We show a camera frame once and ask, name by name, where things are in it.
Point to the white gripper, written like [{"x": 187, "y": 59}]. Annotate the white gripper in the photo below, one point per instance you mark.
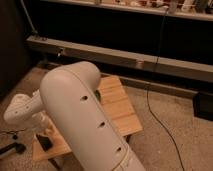
[{"x": 41, "y": 124}]

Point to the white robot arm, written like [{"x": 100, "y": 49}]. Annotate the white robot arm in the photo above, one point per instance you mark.
[{"x": 67, "y": 94}]

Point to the black object on floor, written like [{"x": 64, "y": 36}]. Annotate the black object on floor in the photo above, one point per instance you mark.
[{"x": 18, "y": 147}]

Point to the green bowl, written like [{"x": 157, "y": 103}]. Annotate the green bowl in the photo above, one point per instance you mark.
[{"x": 97, "y": 94}]

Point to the wooden side table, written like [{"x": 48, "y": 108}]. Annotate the wooden side table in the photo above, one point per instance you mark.
[{"x": 118, "y": 108}]

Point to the metal lamp pole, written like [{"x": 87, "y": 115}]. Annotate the metal lamp pole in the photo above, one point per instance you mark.
[{"x": 33, "y": 29}]

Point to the long grey baseboard beam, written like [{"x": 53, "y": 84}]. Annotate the long grey baseboard beam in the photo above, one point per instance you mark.
[{"x": 178, "y": 68}]

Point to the black box right edge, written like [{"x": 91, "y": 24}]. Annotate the black box right edge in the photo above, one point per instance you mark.
[{"x": 203, "y": 106}]

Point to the upper shelf with items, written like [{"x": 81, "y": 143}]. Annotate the upper shelf with items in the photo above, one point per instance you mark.
[{"x": 136, "y": 6}]

